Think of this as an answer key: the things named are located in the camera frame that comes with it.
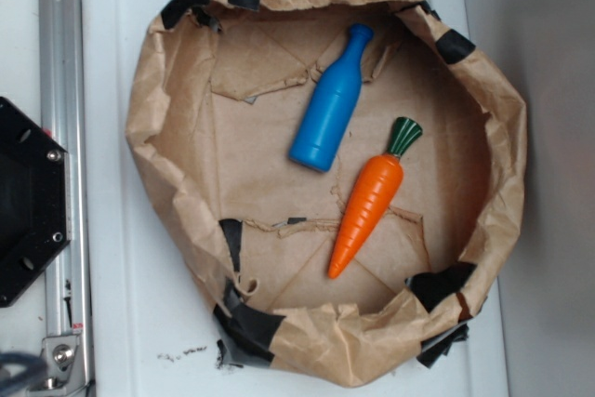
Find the orange toy carrot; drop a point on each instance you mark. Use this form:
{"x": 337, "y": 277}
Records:
{"x": 377, "y": 184}

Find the blue toy bottle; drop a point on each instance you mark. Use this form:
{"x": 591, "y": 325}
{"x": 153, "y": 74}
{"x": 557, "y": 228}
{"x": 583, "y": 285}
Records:
{"x": 332, "y": 104}

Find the brown paper bin with tape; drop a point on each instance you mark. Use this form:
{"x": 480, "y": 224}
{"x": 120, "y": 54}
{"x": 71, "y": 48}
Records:
{"x": 219, "y": 90}

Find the white tray board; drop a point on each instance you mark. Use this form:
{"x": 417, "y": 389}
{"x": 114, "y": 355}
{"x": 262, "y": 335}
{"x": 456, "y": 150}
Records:
{"x": 153, "y": 335}

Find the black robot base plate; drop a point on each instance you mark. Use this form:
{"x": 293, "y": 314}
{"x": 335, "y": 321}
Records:
{"x": 34, "y": 224}

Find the aluminium extrusion rail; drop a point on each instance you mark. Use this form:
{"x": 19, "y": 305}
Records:
{"x": 68, "y": 290}

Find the metal corner bracket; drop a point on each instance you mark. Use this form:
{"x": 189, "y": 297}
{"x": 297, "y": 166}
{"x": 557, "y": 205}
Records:
{"x": 65, "y": 373}

